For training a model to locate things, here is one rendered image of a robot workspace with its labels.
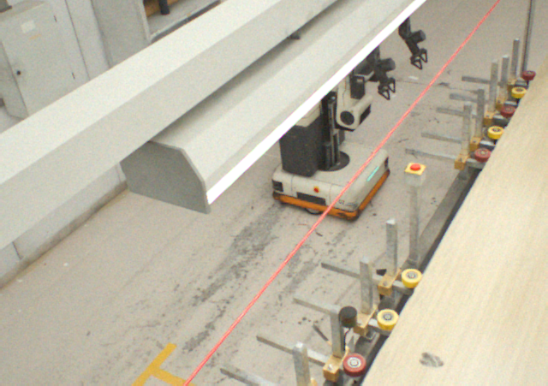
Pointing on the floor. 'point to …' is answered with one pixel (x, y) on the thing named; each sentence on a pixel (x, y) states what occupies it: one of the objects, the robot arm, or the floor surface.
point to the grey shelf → (189, 8)
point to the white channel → (147, 95)
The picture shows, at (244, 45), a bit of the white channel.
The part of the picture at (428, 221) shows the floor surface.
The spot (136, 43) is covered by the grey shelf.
